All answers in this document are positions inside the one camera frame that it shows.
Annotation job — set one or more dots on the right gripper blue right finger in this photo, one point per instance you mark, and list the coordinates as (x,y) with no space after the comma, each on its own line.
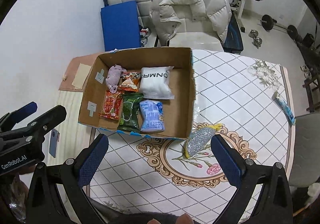
(241,173)

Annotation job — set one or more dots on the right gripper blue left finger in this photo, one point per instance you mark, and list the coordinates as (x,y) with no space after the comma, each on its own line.
(76,173)

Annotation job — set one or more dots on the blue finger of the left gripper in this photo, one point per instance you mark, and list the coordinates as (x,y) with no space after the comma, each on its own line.
(42,124)
(12,118)

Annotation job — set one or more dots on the red snack packet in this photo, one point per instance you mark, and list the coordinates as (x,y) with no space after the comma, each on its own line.
(111,105)

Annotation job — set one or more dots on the silver yellow scrubbing sponge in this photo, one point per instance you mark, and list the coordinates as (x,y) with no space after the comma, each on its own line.
(199,139)

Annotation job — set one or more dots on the green snack packet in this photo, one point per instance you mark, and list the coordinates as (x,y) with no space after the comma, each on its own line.
(129,115)

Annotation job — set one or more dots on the orange snack packet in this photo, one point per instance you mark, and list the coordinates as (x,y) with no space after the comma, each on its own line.
(129,81)

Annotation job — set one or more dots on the blue tube packet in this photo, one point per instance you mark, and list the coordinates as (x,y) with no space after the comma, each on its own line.
(284,107)

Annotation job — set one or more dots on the cardboard box with blue outside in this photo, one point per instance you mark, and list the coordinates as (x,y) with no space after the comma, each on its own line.
(178,113)

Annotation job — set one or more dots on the light blue tissue pack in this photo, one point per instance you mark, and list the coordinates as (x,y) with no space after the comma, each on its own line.
(152,114)

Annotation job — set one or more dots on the white soft pack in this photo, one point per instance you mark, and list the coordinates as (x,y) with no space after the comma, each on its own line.
(154,83)

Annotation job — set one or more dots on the blue smartphone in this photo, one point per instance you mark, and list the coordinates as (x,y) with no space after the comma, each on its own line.
(54,139)

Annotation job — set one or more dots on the small beige crumpled scrap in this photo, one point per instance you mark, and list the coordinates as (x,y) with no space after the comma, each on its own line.
(65,77)

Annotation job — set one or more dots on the beige paper sheet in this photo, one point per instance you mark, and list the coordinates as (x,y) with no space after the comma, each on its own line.
(80,76)

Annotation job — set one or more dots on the grey chair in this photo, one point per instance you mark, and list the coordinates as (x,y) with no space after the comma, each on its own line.
(305,168)

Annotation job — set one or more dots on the blue folded mat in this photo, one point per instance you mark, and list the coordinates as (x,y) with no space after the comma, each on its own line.
(120,26)

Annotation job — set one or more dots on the black weight bench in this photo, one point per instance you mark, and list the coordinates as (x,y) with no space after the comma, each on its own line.
(233,43)

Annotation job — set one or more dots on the chrome dumbbell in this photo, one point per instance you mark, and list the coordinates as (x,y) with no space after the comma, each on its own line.
(253,34)
(257,42)

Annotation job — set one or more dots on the dark wooden shelf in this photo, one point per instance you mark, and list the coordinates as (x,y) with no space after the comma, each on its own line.
(311,71)

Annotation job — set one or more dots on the white padded chair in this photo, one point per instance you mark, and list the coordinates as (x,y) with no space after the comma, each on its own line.
(195,35)

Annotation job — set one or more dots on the floor barbell black plates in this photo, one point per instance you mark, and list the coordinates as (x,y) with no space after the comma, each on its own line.
(268,23)

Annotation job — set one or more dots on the white puffer jacket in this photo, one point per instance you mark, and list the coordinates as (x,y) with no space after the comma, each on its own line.
(166,15)

